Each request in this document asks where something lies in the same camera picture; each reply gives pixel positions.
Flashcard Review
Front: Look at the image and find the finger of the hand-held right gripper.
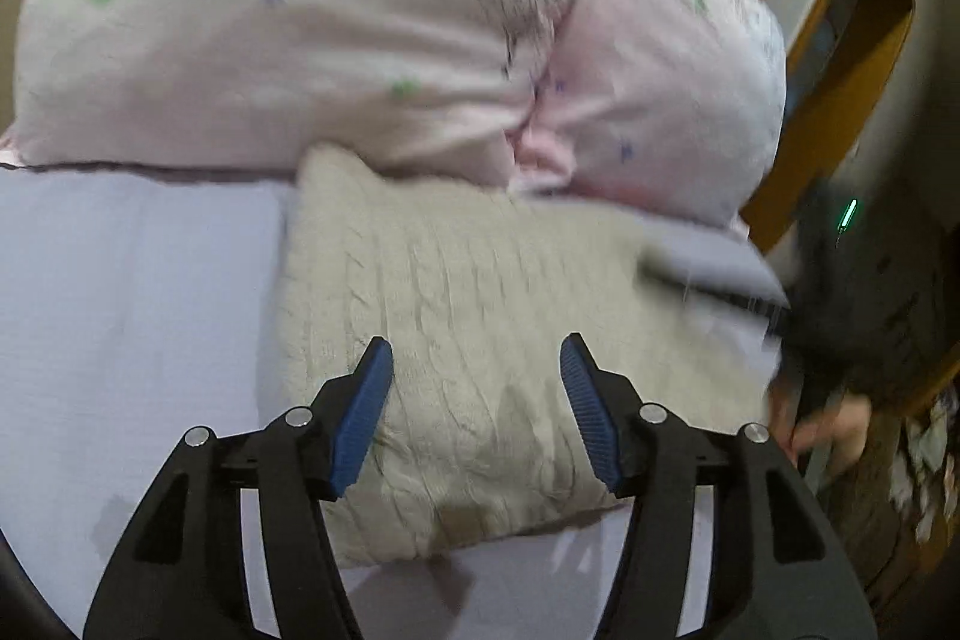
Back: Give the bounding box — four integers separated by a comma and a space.
686, 284, 792, 319

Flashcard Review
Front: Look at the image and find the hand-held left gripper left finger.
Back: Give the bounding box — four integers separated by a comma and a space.
82, 335, 395, 640

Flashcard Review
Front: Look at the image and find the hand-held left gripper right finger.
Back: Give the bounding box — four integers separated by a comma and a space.
559, 332, 878, 640

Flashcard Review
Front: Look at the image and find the cream cable-knit sweater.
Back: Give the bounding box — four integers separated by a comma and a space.
259, 145, 781, 566

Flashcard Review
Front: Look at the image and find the person's right hand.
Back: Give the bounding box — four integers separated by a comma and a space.
769, 374, 875, 468

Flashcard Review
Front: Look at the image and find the brown floral patterned cloth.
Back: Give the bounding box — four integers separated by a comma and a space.
814, 377, 960, 611

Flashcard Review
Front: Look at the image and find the small pink floral pillow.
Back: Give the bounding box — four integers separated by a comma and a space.
510, 0, 788, 229

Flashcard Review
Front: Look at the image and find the wooden bed headboard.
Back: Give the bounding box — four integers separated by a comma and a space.
712, 0, 917, 251

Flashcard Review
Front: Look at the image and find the lavender bed sheet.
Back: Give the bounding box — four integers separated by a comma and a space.
0, 160, 788, 640

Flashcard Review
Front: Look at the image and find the large pink floral pillow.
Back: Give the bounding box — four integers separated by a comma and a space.
11, 0, 590, 180

